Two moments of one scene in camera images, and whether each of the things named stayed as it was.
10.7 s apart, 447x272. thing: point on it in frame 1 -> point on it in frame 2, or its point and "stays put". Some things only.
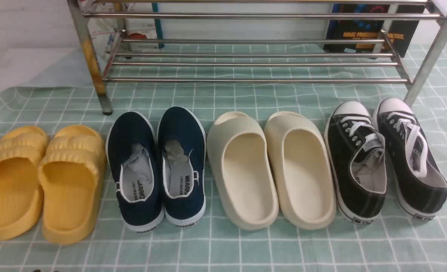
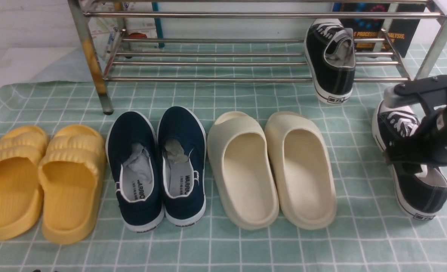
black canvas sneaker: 420,184 stays put
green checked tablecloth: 258,79 stays put
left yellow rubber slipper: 12,190 stays put
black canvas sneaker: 358,154 -> 330,49
